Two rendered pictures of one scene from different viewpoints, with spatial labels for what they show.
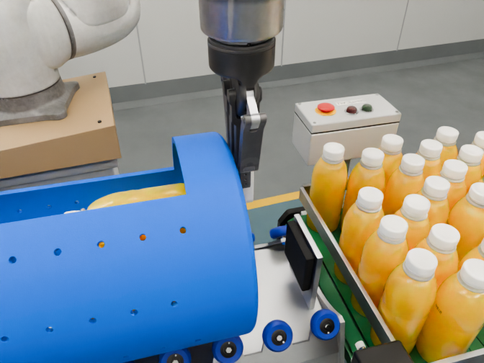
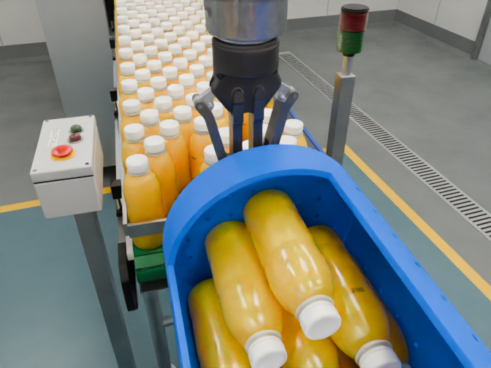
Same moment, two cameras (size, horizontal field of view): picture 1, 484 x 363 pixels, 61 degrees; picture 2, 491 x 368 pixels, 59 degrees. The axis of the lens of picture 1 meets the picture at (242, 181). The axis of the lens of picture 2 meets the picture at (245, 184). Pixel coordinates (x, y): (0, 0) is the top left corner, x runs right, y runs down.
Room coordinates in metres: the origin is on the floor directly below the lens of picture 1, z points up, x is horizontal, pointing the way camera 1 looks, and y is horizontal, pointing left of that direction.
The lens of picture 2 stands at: (0.46, 0.49, 1.51)
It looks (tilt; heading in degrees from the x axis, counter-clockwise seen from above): 35 degrees down; 270
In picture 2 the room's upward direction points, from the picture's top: straight up
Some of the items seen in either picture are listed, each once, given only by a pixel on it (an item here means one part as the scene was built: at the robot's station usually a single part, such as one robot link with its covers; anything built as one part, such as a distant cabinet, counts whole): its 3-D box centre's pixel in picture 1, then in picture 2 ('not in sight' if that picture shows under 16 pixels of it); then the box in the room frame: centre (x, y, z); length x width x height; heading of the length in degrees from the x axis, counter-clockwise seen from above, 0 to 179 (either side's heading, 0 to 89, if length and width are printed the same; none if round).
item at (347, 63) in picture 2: not in sight; (350, 41); (0.21, -0.56, 1.18); 0.06 x 0.06 x 0.16
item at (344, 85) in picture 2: not in sight; (323, 238); (0.21, -0.56, 0.55); 0.04 x 0.04 x 1.10; 14
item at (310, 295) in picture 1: (299, 262); not in sight; (0.46, -0.10, 0.99); 0.10 x 0.02 x 0.12; 14
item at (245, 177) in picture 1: (245, 175); not in sight; (0.44, -0.01, 1.19); 0.03 x 0.01 x 0.05; 14
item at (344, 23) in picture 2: not in sight; (353, 20); (0.21, -0.56, 1.23); 0.06 x 0.06 x 0.04
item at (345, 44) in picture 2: not in sight; (350, 39); (0.21, -0.56, 1.18); 0.06 x 0.06 x 0.05
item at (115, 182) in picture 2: not in sight; (118, 198); (0.73, -0.26, 0.94); 0.03 x 0.02 x 0.08; 104
